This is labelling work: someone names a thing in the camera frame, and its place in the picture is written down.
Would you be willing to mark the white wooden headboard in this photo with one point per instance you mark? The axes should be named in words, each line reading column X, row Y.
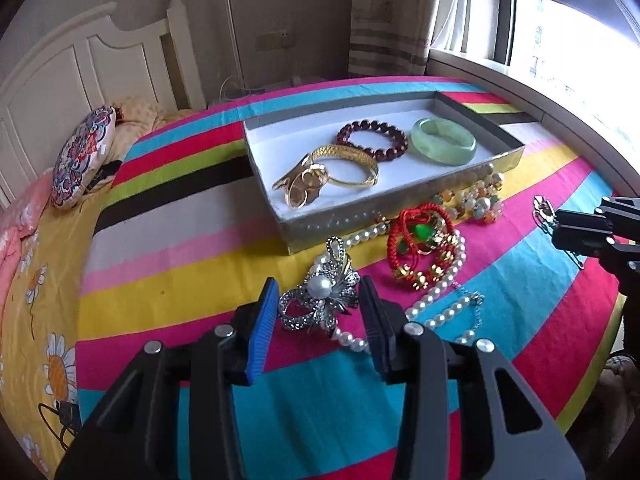
column 81, row 65

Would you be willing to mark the striped colourful blanket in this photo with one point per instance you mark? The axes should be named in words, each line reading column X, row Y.
column 469, row 264

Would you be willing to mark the white bedside table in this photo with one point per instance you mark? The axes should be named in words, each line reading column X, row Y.
column 230, row 90

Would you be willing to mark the beige fuzzy pillow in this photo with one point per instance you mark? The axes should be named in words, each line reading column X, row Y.
column 135, row 117

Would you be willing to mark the green jade bangle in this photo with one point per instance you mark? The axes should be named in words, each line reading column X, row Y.
column 443, row 141

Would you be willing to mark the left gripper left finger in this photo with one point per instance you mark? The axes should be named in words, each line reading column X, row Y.
column 132, row 433

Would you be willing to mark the gold bangle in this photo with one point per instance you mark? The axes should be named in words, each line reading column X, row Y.
column 344, row 166

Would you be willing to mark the silver rhinestone pearl brooch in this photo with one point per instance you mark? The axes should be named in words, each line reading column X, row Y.
column 328, row 291

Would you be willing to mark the wall power outlet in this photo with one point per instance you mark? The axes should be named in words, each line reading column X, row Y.
column 277, row 40

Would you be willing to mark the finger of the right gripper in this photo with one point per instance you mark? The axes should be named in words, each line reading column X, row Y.
column 619, row 209
column 581, row 234

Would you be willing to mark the round patterned cushion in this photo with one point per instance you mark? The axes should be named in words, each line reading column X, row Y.
column 81, row 156

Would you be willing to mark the striped beige curtain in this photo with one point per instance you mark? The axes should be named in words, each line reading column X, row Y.
column 394, row 37

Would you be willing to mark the pink folded quilt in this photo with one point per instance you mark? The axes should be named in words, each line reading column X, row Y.
column 19, row 221

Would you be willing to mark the yellow daisy bedsheet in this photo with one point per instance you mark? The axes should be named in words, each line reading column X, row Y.
column 39, row 319

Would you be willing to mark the grey shallow jewelry tray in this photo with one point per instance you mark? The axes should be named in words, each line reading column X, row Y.
column 308, row 210

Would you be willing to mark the window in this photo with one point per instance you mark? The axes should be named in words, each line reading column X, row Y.
column 583, row 52

